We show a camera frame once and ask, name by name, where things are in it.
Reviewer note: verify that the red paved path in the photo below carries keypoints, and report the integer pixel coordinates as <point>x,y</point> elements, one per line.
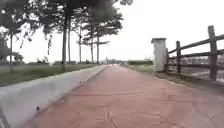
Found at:
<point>123,96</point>

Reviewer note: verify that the grey concrete strip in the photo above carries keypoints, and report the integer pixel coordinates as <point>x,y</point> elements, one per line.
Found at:
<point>30,93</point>

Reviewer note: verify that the dark wooden fence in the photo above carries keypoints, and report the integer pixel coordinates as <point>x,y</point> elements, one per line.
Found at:
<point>212,53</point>

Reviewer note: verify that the pale concrete pillar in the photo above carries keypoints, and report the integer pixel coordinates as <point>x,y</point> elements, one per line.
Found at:
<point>159,53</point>

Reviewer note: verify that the low hedge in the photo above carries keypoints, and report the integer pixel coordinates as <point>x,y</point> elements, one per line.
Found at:
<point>140,62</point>

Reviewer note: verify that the grass verge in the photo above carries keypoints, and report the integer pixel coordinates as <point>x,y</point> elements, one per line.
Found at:
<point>166,75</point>

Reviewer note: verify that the row of trees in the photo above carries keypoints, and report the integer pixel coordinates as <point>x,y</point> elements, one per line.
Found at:
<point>65,30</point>

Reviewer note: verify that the grass strip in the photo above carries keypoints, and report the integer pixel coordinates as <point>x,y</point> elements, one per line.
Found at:
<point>23,71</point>

